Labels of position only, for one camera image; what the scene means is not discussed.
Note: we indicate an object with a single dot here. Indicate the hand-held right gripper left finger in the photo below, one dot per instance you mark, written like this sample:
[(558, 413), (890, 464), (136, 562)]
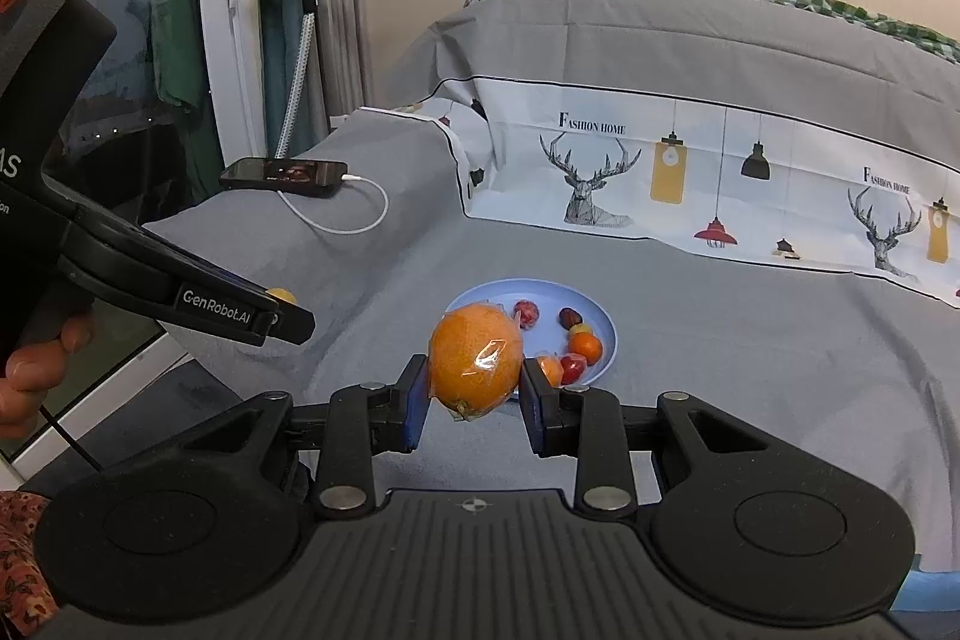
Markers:
[(415, 401)]

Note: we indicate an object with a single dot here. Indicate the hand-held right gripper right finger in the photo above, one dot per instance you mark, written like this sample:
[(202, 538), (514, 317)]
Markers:
[(531, 413)]

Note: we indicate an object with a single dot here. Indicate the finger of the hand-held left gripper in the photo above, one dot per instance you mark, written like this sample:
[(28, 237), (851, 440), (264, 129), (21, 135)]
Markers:
[(217, 274), (289, 325)]

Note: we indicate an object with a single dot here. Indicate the small yellow-green fruit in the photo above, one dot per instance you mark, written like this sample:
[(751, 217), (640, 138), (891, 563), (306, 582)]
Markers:
[(579, 331), (281, 295)]

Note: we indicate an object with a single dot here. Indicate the small orange mandarin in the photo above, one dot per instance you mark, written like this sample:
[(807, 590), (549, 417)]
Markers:
[(551, 371), (586, 349)]

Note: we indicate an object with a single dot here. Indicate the small red fruit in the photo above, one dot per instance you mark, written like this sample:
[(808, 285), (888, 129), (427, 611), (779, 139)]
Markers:
[(526, 312), (574, 370)]

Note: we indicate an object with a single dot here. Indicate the large orange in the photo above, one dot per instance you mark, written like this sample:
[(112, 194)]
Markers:
[(469, 359)]

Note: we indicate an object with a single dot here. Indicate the wrinkled red date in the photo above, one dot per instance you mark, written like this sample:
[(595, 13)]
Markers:
[(570, 316)]

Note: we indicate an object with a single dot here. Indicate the light blue plate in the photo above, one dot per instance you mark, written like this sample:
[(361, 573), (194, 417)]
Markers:
[(487, 296)]

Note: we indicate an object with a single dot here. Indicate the person's left hand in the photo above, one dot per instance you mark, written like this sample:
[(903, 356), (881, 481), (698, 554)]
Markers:
[(30, 377)]

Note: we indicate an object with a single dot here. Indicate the black smartphone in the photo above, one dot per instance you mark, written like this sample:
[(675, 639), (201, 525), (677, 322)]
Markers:
[(255, 171)]

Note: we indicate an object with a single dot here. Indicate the grey bed cover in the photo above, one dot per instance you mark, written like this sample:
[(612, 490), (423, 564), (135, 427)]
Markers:
[(750, 347)]

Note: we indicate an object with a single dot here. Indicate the patterned red clothing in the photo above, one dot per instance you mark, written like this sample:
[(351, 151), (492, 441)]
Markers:
[(22, 572)]

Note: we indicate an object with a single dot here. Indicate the deer print blanket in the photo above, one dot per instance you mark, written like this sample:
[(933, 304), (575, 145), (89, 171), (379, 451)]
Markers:
[(810, 212)]

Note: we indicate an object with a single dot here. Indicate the light blue cloth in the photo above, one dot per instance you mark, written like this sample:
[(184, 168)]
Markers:
[(930, 587)]

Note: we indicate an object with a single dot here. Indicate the white door frame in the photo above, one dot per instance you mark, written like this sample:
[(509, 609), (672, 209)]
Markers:
[(225, 10)]

